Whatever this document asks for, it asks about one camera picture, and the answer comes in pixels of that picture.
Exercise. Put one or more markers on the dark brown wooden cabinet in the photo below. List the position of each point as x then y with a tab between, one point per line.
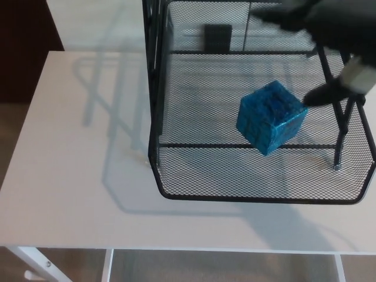
25	44

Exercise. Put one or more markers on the black mesh file tray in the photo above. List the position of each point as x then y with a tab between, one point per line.
205	176

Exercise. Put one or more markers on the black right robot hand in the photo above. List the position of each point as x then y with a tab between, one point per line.
337	20

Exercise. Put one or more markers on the blue shiny cube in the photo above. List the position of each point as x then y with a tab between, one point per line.
268	117

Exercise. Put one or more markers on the white metal desk frame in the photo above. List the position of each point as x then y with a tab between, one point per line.
29	262

